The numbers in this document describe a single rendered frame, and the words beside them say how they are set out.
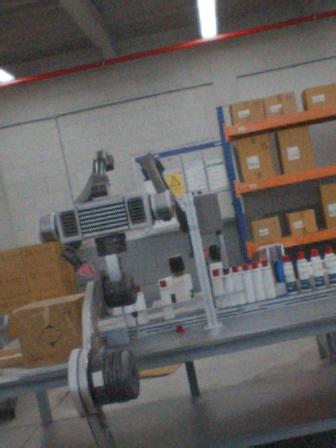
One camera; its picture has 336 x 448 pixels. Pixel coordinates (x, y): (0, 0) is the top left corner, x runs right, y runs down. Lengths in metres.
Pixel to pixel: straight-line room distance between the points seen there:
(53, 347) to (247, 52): 5.65
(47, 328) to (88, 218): 0.55
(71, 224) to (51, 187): 5.32
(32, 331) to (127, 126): 5.19
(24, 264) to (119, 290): 3.99
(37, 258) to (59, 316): 3.69
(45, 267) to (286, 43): 4.03
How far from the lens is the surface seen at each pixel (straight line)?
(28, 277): 6.37
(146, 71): 7.72
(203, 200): 2.84
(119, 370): 2.03
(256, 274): 3.02
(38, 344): 2.73
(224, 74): 7.59
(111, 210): 2.44
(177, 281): 3.26
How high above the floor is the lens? 1.40
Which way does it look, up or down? 3 degrees down
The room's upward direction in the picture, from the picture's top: 11 degrees counter-clockwise
